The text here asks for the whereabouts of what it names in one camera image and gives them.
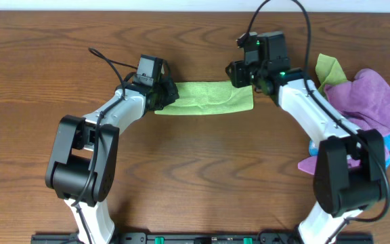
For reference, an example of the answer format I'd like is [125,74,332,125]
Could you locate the light green cloth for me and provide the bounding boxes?
[154,81,254,116]

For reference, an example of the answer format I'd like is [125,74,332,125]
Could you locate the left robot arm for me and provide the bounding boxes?
[45,74,179,243]

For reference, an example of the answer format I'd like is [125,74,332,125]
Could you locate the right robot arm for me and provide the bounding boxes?
[225,31,390,243]

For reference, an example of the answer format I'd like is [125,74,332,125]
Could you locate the olive green cloth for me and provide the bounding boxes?
[315,54,347,97]

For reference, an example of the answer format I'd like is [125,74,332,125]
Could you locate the purple cloth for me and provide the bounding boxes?
[297,68,390,176]

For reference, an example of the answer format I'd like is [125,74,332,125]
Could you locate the blue cloth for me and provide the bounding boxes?
[298,134,390,174]

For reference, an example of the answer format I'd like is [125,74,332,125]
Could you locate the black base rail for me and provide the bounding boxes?
[30,231,374,244]

